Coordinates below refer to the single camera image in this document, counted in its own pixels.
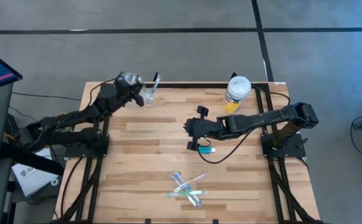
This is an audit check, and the yellow disinfecting wipes canister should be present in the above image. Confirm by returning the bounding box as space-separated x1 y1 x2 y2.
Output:
221 75 253 114

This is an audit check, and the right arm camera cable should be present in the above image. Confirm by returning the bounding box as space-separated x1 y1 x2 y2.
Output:
196 127 253 165

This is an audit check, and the white printed paper sheet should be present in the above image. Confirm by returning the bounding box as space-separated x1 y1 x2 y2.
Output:
11 147 60 198

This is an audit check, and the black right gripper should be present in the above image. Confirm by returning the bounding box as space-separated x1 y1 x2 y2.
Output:
183 105 220 152

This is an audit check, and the right arm power cable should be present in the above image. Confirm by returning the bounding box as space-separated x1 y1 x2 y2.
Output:
255 88 291 108

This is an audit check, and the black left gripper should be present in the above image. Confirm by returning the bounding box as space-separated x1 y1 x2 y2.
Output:
114 72 146 108

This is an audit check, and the black floor object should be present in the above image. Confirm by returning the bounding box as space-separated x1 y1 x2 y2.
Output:
25 198 50 224

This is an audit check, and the black stand leg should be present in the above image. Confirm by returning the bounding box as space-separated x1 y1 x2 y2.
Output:
0 146 66 177

